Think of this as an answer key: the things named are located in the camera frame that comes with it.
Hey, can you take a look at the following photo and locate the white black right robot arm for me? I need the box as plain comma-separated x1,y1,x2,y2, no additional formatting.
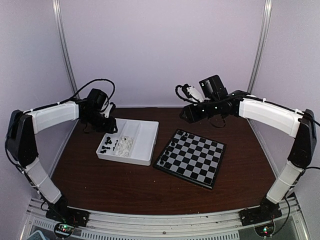
175,75,318,221

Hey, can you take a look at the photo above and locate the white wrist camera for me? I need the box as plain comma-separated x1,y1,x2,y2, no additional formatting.
186,86,205,103
103,102,116,118

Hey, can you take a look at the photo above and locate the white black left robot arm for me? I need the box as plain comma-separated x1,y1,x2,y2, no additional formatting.
5,88,118,222

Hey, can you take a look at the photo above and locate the left round circuit board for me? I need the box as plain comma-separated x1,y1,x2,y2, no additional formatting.
53,222,75,238

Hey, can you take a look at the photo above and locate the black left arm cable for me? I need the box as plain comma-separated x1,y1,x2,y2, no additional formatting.
72,78,116,101

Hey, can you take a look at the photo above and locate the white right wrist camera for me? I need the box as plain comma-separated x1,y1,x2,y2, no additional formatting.
186,86,205,103

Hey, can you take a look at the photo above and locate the white chess piece pile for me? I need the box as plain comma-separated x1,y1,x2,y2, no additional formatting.
114,136,134,158

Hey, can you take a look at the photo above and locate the aluminium frame post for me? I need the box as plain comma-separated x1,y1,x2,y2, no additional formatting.
52,0,79,97
246,0,273,93

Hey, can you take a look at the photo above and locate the left aluminium frame post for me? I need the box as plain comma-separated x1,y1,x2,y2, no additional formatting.
52,0,79,97

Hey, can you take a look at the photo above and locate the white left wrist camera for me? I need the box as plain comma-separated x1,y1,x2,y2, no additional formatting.
103,102,116,118

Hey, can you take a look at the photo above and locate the white compartment tray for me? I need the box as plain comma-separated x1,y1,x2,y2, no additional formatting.
96,118,159,166

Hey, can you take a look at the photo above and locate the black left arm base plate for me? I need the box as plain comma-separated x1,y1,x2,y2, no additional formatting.
45,208,90,227

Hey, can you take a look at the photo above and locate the right round circuit board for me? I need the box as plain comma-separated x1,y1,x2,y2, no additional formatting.
254,223,275,238

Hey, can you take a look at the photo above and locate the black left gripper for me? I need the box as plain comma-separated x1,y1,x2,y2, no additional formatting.
83,110,118,134

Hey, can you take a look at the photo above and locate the black silver chessboard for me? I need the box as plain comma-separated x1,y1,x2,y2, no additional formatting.
153,128,227,190

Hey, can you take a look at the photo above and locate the right aluminium frame post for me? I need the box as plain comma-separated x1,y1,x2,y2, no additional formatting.
246,0,273,93

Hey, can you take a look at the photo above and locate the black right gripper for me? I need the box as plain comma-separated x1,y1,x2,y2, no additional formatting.
179,97,220,124

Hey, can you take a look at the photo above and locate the aluminium front rail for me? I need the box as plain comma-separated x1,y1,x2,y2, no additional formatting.
21,196,311,240

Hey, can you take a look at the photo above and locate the round circuit board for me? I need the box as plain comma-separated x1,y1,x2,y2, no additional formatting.
254,223,275,238
53,222,75,238

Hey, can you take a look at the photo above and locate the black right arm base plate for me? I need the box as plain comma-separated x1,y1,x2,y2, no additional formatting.
239,206,283,227

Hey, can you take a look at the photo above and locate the black chess piece pile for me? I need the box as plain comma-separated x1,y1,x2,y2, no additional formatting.
100,136,119,154

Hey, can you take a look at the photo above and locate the blue plastic basket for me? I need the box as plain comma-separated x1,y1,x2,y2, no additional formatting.
26,230,49,240

